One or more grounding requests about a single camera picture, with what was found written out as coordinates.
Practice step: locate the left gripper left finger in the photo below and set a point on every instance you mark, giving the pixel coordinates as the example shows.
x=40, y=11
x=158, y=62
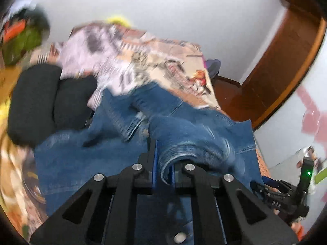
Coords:
x=148, y=178

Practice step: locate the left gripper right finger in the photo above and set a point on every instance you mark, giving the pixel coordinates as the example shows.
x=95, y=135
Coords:
x=178, y=178

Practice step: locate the blue denim jacket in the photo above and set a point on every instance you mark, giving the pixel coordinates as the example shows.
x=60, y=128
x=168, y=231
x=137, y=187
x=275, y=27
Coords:
x=121, y=131

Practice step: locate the newspaper print pillow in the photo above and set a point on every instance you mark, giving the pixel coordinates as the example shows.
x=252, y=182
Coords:
x=99, y=50

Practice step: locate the purple bag on floor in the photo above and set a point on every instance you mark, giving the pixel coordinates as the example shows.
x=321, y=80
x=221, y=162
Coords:
x=213, y=67

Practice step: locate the black folded garment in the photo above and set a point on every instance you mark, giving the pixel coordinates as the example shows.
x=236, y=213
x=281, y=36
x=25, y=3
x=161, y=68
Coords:
x=42, y=103

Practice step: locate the yellow object behind bed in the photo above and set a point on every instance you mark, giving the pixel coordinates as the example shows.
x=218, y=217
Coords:
x=119, y=20

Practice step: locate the green box clutter pile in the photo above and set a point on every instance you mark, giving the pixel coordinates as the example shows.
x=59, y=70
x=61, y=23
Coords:
x=21, y=32

